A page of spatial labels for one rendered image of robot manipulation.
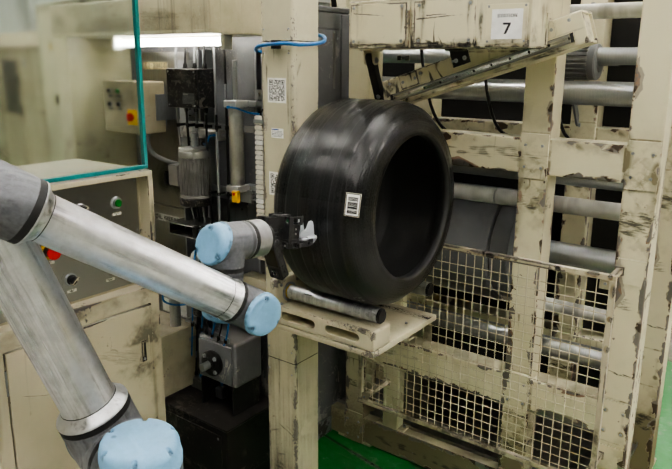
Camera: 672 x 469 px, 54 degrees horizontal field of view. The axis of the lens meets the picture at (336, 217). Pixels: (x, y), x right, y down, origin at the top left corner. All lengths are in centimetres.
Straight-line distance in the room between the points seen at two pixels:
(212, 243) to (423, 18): 99
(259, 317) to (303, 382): 96
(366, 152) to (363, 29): 58
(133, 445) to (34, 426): 79
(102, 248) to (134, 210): 96
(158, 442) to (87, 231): 42
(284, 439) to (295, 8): 142
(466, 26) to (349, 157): 55
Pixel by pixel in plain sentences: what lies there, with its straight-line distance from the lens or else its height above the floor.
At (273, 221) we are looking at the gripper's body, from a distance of 159.
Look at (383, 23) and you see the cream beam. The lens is 214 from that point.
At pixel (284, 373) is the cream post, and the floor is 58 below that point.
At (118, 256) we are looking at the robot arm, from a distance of 122.
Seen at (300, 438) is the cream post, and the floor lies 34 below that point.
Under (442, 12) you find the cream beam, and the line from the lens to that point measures 204.
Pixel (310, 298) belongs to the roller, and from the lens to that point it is 200.
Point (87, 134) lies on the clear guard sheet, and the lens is 202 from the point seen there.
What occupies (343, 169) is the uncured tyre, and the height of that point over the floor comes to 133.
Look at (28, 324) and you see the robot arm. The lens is 135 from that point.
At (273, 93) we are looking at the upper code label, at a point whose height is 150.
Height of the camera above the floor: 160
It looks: 13 degrees down
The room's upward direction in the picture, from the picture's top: straight up
